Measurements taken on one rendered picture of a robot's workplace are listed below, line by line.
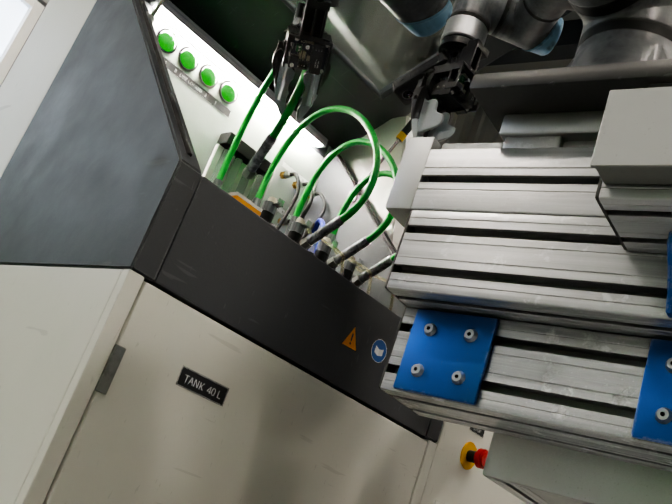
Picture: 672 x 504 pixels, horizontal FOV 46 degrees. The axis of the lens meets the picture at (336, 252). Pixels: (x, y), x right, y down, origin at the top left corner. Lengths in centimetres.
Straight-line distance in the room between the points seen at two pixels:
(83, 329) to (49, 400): 9
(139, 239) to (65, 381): 19
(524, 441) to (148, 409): 47
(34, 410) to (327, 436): 45
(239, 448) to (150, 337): 22
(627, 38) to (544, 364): 34
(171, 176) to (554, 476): 59
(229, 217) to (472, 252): 44
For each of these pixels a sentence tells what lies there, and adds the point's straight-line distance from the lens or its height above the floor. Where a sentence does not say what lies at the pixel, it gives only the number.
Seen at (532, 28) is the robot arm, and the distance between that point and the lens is 146.
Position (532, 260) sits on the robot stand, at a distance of 74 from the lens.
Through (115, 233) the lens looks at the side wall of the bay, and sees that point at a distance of 109.
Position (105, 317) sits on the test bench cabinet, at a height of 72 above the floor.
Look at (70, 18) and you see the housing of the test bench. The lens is 178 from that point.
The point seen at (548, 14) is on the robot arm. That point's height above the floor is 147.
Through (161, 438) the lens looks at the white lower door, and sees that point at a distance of 107.
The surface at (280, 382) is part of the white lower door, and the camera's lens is 118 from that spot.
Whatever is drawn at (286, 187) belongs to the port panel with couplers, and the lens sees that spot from 189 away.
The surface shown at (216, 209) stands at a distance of 109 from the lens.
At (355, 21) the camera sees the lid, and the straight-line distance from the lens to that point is 183.
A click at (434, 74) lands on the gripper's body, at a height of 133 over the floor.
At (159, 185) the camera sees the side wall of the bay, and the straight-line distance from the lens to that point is 107.
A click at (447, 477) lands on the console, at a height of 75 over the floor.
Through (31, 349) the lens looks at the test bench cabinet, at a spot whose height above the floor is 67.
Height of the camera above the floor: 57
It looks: 19 degrees up
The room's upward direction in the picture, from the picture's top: 20 degrees clockwise
